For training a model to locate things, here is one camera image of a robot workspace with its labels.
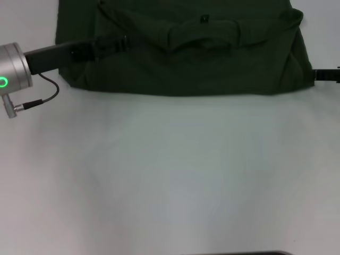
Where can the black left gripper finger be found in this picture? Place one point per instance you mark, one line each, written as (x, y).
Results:
(111, 49)
(111, 40)

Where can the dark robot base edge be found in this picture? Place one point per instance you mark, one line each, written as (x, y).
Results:
(260, 253)

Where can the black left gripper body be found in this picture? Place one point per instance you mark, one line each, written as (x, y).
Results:
(55, 57)

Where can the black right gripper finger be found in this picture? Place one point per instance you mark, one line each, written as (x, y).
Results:
(326, 75)

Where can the dark green T-shirt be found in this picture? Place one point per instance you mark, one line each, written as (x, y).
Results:
(199, 66)

